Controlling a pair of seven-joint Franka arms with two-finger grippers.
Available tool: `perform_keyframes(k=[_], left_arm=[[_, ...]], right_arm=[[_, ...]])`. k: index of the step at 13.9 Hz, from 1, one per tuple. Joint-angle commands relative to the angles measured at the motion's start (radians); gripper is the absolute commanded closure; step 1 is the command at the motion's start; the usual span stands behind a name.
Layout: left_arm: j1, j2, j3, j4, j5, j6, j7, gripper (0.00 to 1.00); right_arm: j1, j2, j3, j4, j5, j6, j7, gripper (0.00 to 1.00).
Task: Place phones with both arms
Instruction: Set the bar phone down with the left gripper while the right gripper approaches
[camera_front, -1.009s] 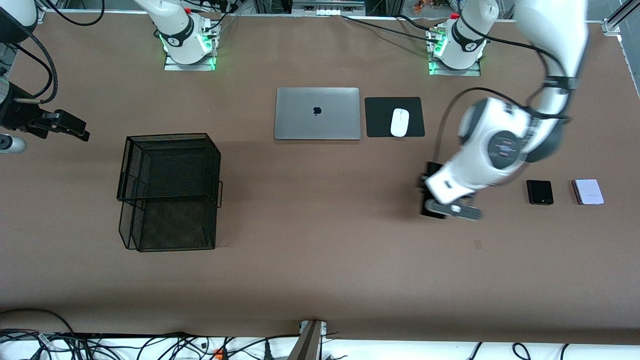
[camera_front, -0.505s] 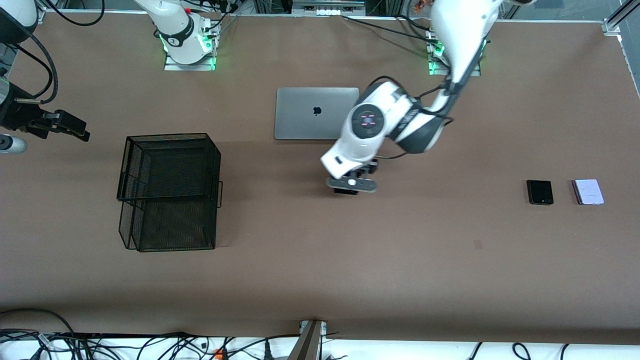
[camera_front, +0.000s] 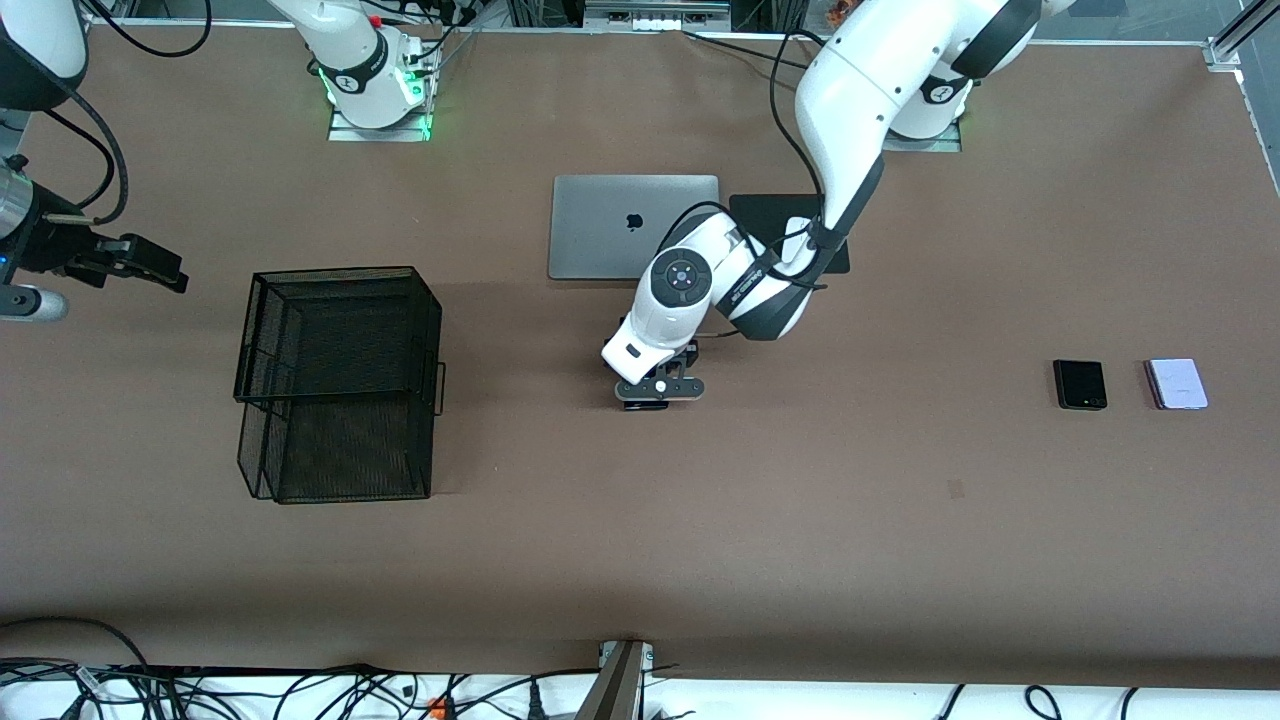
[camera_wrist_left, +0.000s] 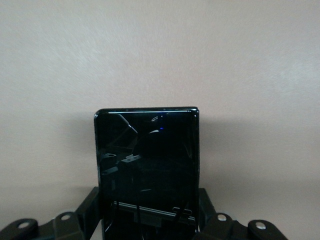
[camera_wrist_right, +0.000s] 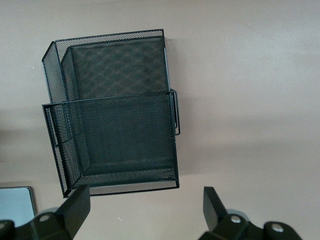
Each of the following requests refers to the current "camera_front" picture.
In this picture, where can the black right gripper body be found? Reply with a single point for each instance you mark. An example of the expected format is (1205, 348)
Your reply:
(52, 246)

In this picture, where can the grey aluminium camera post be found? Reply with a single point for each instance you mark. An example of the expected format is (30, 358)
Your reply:
(615, 685)

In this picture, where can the lavender flip phone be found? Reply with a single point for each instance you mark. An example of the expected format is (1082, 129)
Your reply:
(1178, 385)

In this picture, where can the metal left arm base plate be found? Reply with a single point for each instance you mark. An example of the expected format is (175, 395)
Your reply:
(945, 145)

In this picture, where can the aluminium corner bracket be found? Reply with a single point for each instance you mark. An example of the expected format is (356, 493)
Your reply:
(1222, 52)

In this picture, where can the silver closed laptop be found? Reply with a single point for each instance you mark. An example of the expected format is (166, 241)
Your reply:
(600, 220)

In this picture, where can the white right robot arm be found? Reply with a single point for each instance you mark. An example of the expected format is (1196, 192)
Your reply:
(350, 60)

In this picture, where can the black mouse pad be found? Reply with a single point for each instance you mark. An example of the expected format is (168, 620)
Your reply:
(770, 210)

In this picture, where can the long black smartphone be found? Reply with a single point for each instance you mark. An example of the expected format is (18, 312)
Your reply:
(645, 405)

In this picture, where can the silver power strip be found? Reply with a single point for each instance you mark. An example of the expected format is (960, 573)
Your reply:
(650, 22)

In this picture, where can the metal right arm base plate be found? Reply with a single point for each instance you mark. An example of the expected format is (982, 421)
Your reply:
(345, 133)

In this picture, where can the black flip phone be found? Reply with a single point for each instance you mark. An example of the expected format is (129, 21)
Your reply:
(1080, 385)

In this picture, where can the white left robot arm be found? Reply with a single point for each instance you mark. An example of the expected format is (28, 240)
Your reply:
(860, 90)

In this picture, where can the white computer mouse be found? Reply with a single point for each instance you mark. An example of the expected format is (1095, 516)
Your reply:
(792, 250)

